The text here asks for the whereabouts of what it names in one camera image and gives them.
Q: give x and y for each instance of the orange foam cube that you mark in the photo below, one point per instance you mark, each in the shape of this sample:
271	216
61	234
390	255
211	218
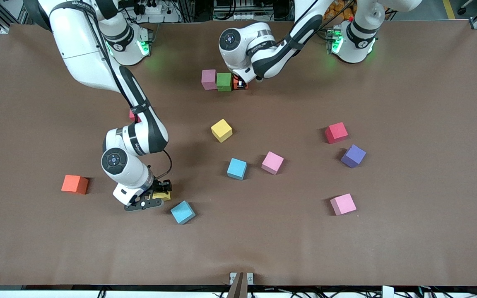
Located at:
235	85
75	184

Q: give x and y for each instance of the blue foam cube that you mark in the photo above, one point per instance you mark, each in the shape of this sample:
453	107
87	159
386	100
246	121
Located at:
182	212
237	169

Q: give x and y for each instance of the green foam cube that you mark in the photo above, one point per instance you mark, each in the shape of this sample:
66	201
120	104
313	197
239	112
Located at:
224	82

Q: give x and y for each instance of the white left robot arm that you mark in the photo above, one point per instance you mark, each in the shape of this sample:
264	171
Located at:
255	41

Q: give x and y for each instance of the brown paper table cover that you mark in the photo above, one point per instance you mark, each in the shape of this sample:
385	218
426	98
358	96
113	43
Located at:
387	248

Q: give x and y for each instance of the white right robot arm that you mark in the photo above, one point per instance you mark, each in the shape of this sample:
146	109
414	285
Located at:
81	49

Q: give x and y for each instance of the white power strip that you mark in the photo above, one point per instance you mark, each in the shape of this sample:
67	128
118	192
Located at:
153	6

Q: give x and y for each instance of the small metal bracket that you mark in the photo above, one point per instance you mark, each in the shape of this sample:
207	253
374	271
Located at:
250	278

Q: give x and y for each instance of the yellow foam cube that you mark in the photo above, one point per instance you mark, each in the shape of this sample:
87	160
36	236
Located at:
165	196
221	130

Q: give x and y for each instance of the bag of orange items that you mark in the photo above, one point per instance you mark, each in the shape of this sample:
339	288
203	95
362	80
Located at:
340	10

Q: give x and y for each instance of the white table edge rail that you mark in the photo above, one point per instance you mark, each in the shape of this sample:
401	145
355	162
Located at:
35	294

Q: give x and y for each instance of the metal equipment rack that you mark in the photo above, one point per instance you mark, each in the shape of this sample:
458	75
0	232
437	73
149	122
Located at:
234	8

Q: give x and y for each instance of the purple foam cube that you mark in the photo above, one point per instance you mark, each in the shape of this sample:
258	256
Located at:
353	156

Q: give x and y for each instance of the pink foam cube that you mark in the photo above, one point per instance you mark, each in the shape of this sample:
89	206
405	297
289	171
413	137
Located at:
343	204
272	162
208	79

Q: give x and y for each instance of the red foam cube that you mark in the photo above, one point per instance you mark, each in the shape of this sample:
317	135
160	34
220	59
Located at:
336	132
133	116

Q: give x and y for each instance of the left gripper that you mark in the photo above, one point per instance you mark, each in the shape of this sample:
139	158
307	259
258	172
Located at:
241	84

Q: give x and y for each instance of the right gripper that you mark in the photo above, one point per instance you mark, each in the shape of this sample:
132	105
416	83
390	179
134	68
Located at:
160	186

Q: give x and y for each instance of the grey camera support post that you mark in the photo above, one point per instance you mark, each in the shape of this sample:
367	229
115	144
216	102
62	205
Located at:
238	289

